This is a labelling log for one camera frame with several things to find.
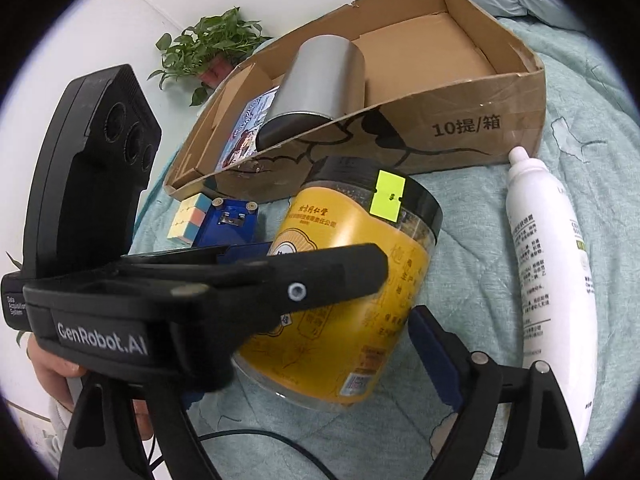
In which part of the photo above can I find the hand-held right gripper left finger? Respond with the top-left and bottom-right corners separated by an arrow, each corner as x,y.
57,375 -> 223,480

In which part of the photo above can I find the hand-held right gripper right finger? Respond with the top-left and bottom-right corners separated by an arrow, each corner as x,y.
407,305 -> 586,480

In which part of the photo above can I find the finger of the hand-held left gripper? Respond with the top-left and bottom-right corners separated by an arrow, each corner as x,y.
170,242 -> 390,356
120,242 -> 273,273

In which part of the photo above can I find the blue box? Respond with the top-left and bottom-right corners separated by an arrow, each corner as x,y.
192,197 -> 261,250

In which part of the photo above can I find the yellow label jar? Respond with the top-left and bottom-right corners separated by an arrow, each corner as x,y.
232,156 -> 443,413

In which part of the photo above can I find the colourful printed box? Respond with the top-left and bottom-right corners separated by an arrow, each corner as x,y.
216,86 -> 281,171

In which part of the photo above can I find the silver cylindrical tin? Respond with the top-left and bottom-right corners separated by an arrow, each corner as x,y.
256,35 -> 367,153

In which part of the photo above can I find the long cardboard box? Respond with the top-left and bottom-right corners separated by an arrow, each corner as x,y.
164,0 -> 546,203

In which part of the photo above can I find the person's left hand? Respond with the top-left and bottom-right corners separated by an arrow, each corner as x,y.
27,335 -> 151,426

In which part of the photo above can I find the pastel puzzle cube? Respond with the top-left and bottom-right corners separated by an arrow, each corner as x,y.
167,192 -> 208,248

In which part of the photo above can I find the white spray bottle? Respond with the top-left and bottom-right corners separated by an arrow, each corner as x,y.
506,146 -> 599,443

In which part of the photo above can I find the green plant in red pot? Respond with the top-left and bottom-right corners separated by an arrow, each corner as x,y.
147,7 -> 273,107

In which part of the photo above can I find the black cable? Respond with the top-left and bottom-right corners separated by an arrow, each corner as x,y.
147,429 -> 351,480

